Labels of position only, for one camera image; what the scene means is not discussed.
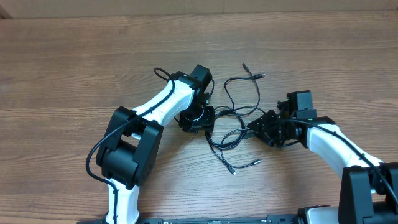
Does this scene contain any thick black usb cable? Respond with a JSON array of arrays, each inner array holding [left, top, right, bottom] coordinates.
[[205, 105, 254, 175]]

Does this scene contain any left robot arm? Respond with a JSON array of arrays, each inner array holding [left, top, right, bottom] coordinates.
[[87, 65, 215, 223]]

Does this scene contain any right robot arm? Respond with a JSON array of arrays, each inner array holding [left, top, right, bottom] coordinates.
[[248, 90, 397, 224]]

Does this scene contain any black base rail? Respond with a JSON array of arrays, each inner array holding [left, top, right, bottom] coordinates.
[[76, 213, 304, 224]]

